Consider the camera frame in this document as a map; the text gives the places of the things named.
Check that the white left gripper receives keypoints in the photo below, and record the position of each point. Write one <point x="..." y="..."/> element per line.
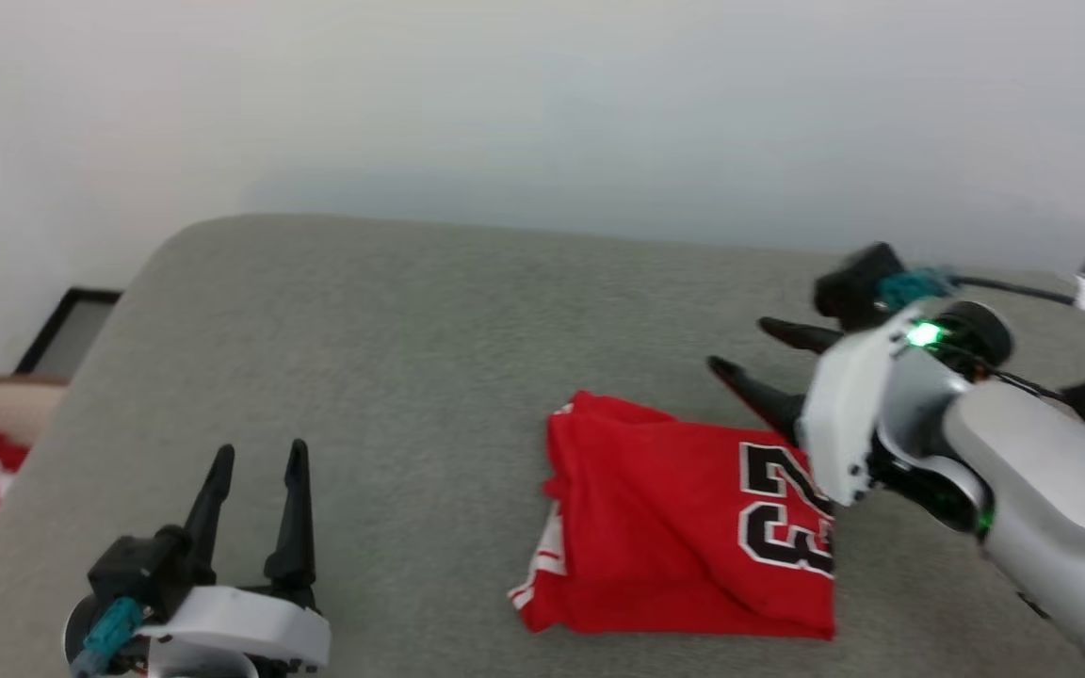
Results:
<point x="241" y="626"/>

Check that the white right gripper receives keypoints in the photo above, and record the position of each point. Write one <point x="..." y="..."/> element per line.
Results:
<point x="853" y="414"/>

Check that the red and white basketball jersey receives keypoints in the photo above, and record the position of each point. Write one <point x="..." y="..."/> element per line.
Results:
<point x="665" y="527"/>

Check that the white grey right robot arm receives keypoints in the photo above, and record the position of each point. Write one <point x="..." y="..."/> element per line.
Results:
<point x="1051" y="499"/>

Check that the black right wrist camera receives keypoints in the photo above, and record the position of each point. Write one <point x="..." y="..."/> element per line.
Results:
<point x="853" y="282"/>

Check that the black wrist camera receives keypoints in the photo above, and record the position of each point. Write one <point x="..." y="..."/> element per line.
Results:
<point x="147" y="570"/>
<point x="853" y="282"/>

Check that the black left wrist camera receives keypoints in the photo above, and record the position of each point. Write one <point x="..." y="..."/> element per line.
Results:
<point x="147" y="570"/>

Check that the black picture frame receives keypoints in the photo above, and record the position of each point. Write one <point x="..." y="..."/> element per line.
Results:
<point x="67" y="330"/>

